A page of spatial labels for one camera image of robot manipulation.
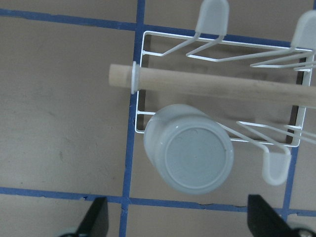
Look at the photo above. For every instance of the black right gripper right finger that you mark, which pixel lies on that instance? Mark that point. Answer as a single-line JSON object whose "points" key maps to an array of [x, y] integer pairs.
{"points": [[263, 221]]}

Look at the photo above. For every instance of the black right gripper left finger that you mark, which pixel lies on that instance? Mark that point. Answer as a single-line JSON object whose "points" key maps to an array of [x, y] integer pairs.
{"points": [[95, 223]]}

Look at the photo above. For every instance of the translucent white plastic cup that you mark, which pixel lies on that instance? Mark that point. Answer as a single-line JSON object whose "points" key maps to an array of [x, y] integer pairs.
{"points": [[191, 152]]}

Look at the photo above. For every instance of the white wire cup rack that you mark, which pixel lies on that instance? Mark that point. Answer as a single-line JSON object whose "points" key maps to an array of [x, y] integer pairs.
{"points": [[298, 56]]}

